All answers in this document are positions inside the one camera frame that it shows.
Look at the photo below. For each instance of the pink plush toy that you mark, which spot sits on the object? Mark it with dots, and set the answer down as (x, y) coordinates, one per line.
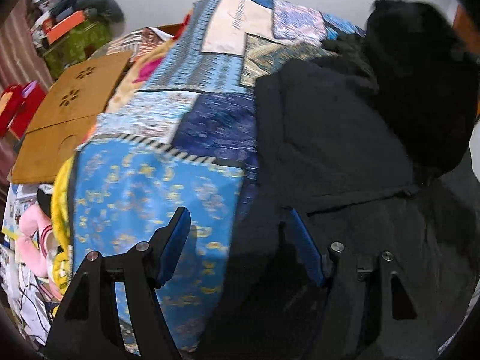
(38, 246)

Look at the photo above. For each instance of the yellow blanket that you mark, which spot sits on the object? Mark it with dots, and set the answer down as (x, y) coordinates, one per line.
(62, 267)

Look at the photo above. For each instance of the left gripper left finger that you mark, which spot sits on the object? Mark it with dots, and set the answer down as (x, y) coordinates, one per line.
(87, 324)

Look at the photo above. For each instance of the black zip hoodie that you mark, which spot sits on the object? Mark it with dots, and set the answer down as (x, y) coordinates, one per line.
(372, 145)

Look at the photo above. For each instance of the orange box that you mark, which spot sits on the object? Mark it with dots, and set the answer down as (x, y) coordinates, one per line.
(65, 26)

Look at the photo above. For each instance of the wooden laptop tray table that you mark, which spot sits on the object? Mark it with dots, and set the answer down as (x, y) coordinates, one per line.
(65, 116)

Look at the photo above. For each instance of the blue patchwork bed quilt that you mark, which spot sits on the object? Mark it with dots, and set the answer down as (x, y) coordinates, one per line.
(188, 138)

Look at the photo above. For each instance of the dark green plush pillow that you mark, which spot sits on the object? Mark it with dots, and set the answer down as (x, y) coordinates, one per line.
(108, 9)

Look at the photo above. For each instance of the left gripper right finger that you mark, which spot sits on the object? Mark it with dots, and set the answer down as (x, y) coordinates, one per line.
(368, 308)

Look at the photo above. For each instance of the striped red curtain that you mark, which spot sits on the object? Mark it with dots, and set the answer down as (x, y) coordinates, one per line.
(20, 62)

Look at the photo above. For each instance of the striped folded cloth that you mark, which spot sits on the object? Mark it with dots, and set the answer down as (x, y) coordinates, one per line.
(138, 42)

